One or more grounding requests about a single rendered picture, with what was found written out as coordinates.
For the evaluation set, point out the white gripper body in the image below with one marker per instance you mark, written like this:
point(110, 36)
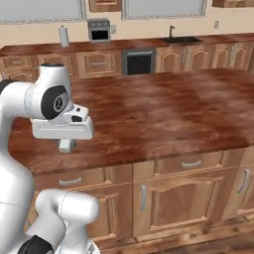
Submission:
point(63, 131)

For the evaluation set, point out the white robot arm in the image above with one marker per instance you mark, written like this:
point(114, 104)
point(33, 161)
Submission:
point(16, 185)

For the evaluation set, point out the pale marshmallow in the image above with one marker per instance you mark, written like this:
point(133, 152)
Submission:
point(65, 146)

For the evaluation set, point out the wooden drawer front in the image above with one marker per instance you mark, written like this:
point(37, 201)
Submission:
point(49, 181)
point(172, 164)

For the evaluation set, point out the wooden cupboard run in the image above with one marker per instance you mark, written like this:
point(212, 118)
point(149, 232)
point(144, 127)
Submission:
point(89, 63)
point(205, 56)

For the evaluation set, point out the wooden cupboard door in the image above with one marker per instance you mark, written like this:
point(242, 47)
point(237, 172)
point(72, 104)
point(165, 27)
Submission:
point(114, 211)
point(246, 205)
point(185, 201)

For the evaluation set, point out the white paper towel roll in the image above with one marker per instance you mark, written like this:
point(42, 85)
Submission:
point(63, 36)

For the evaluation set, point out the grey toaster oven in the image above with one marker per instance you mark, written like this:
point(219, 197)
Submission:
point(99, 30)

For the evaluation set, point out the white framed window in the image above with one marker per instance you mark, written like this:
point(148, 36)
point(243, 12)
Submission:
point(163, 8)
point(39, 10)

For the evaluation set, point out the black tap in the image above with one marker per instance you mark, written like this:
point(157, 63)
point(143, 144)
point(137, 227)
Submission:
point(171, 31)

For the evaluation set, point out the black sink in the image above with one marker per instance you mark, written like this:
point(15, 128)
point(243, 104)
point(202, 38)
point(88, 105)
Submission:
point(182, 40)

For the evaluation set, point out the white wall socket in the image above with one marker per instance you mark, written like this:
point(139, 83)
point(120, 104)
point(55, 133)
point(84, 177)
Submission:
point(216, 24)
point(113, 29)

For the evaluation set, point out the wooden wall cupboard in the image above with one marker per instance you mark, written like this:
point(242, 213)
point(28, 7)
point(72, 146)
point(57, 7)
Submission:
point(233, 2)
point(104, 5)

